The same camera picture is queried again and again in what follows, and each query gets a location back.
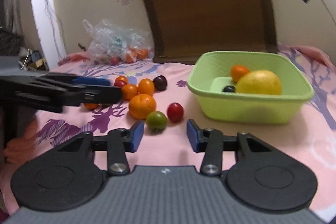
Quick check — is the red cherry tomato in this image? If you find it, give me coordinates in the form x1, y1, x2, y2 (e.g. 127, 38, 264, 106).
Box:
167, 102, 184, 123

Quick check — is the green plastic basket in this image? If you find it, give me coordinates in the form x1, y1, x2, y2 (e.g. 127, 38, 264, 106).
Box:
187, 51, 314, 124

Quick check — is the dark plum in basket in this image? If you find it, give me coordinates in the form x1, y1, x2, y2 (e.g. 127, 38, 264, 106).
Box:
222, 85, 236, 93

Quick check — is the clear plastic fruit bag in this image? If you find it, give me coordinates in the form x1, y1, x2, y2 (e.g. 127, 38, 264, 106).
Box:
82, 19, 154, 65

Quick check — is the pink deer bedsheet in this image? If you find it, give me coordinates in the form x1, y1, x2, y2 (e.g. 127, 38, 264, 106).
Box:
0, 43, 336, 223

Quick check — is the brown seat cushion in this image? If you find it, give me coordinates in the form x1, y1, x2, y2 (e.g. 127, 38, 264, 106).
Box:
143, 0, 277, 64

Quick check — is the dark purple plum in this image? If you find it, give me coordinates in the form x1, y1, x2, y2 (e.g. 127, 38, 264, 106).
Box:
153, 75, 167, 91

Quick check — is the green tomato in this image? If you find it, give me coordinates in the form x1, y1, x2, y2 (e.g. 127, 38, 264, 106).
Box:
146, 111, 167, 133

